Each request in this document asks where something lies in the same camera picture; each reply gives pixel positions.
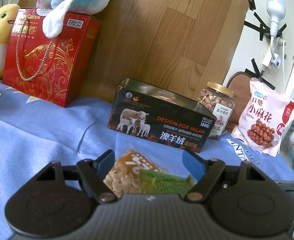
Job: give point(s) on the wooden pattern board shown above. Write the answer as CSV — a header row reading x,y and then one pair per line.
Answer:
x,y
178,45

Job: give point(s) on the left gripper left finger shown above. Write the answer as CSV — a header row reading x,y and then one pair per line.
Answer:
x,y
93,172

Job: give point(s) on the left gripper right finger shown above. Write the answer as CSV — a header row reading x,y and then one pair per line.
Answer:
x,y
206,173

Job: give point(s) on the dark green snack packet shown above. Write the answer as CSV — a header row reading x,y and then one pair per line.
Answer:
x,y
152,182

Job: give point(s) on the pink twisted dough snack bag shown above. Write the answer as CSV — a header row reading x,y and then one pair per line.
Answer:
x,y
264,119

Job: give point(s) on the brown chair back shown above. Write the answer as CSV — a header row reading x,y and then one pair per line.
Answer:
x,y
239,83

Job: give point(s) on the red gift bag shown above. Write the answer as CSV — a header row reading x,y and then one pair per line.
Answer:
x,y
51,69

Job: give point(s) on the nut packet orange label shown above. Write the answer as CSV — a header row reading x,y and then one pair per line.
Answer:
x,y
123,176

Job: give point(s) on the black sheep tin box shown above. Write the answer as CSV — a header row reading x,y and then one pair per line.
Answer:
x,y
158,115

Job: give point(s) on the white power adapter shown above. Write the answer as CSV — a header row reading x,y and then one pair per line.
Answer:
x,y
275,54

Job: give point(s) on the white wall lamp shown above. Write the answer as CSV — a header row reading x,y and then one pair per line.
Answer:
x,y
277,11

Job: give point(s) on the blue printed cloth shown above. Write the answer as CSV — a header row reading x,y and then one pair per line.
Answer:
x,y
41,196

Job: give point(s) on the cashew nut jar gold lid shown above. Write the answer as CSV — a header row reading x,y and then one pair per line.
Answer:
x,y
219,101

